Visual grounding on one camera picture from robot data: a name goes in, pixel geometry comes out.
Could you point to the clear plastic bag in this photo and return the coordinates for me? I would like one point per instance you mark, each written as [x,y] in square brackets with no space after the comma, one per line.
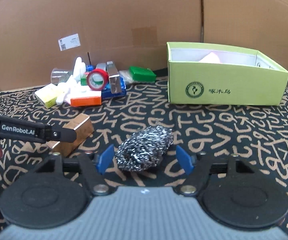
[127,77]

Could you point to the white shipping label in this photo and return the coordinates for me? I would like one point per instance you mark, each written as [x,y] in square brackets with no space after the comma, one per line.
[69,42]

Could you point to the blue flat packet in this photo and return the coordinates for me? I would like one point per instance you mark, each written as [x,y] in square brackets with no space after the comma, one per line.
[107,94]

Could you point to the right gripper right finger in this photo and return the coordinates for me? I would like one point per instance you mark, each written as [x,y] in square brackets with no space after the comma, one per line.
[197,169]

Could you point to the gold rectangular box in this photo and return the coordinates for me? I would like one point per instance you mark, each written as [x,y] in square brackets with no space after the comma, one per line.
[83,127]

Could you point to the blue small box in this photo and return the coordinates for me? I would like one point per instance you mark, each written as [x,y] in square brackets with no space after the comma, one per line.
[89,68]

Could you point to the white yellow medicine box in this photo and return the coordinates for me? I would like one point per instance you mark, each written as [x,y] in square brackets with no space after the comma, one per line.
[47,95]

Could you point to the green plastic case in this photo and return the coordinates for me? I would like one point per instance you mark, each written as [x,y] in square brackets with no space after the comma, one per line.
[142,74]

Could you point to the red tape roll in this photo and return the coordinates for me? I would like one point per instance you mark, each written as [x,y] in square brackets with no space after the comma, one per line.
[97,79]

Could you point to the large brown cardboard sheet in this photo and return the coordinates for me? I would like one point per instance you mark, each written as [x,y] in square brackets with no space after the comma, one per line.
[129,32]

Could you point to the black white knitted ball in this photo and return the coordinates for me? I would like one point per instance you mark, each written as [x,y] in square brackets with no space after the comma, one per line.
[144,149]

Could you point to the lime green shoe box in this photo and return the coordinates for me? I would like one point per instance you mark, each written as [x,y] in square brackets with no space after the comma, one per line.
[244,77]

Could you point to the clear plastic cup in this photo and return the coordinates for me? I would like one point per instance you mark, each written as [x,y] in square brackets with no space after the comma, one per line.
[60,75]

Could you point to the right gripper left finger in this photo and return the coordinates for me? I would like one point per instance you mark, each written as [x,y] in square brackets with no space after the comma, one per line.
[93,167]

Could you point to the white rolled socks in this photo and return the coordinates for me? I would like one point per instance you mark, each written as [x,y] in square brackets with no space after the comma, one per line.
[66,89]

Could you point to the pink item in box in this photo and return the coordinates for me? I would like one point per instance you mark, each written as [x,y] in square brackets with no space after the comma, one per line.
[212,58]

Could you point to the white orange box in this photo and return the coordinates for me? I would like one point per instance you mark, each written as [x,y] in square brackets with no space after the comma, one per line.
[87,98]

